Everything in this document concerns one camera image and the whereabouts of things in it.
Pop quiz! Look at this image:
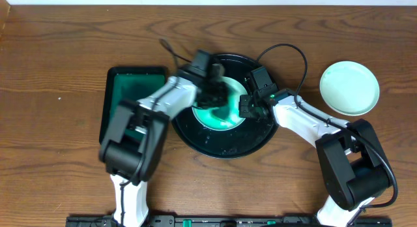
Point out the mint plate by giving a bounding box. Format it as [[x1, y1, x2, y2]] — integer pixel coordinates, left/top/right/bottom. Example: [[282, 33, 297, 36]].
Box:
[[319, 61, 380, 116], [192, 77, 248, 131]]

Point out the black rectangular water tray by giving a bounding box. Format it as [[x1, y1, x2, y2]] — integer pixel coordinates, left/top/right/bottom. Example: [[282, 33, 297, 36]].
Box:
[[99, 66, 167, 144]]

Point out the green sponge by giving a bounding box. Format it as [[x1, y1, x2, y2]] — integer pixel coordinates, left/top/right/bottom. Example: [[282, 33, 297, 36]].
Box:
[[211, 106, 232, 121]]

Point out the black round tray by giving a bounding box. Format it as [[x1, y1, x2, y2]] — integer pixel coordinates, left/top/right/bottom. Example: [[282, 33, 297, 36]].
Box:
[[172, 53, 278, 159]]

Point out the mint plate front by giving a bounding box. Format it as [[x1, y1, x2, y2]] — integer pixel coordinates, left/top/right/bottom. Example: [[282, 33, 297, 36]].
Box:
[[319, 61, 380, 116]]

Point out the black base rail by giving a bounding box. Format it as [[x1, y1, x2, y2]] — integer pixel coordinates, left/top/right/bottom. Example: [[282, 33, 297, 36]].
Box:
[[65, 213, 394, 227]]

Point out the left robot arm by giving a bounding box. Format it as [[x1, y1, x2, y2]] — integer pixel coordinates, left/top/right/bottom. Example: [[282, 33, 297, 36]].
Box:
[[98, 50, 228, 226]]

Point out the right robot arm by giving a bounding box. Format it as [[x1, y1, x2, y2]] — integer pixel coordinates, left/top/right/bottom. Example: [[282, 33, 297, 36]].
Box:
[[239, 67, 397, 226]]

